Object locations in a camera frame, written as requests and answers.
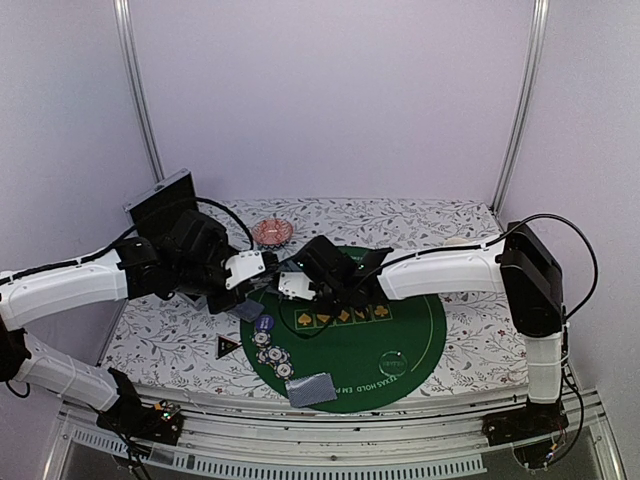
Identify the aluminium poker chip case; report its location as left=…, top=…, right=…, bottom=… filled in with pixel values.
left=123, top=169, right=198, bottom=240

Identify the purple small blind button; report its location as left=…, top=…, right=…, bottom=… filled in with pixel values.
left=254, top=314, right=275, bottom=332

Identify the clear acrylic dealer button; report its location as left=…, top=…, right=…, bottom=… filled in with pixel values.
left=378, top=350, right=408, bottom=377

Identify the white blue poker chip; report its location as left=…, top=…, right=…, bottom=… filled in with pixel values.
left=274, top=362, right=295, bottom=380
left=251, top=331, right=271, bottom=349
left=256, top=346, right=291, bottom=366

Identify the blue playing card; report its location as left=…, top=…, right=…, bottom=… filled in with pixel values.
left=285, top=372, right=337, bottom=408

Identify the blue playing card deck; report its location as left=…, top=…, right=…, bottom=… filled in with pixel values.
left=232, top=299, right=265, bottom=323

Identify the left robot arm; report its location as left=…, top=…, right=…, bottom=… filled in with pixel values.
left=1, top=210, right=278, bottom=434

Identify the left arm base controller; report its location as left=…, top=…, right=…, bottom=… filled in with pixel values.
left=96, top=398, right=184, bottom=446

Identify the right arm base controller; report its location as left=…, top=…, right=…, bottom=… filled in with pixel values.
left=481, top=403, right=569, bottom=470

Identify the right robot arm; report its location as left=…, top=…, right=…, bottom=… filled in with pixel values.
left=278, top=224, right=568, bottom=436

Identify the round green poker mat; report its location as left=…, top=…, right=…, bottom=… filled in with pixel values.
left=250, top=288, right=447, bottom=413

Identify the red patterned bowl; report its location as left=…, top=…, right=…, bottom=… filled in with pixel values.
left=251, top=217, right=294, bottom=248

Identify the floral white tablecloth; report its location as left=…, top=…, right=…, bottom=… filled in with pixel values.
left=102, top=198, right=527, bottom=399

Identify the black triangular card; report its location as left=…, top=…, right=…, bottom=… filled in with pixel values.
left=216, top=335, right=239, bottom=359

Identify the cream ceramic mug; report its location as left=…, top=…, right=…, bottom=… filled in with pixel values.
left=443, top=237, right=470, bottom=246

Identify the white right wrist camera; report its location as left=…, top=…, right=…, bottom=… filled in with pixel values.
left=277, top=272, right=316, bottom=301

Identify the aluminium table front rail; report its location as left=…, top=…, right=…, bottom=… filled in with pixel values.
left=47, top=382, right=626, bottom=480

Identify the left aluminium frame post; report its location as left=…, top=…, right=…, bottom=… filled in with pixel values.
left=113, top=0, right=165, bottom=182

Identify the aluminium frame post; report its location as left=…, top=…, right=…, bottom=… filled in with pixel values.
left=113, top=0, right=165, bottom=182
left=491, top=0, right=550, bottom=216

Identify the right aluminium frame post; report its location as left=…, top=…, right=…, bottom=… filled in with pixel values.
left=491, top=0, right=550, bottom=216

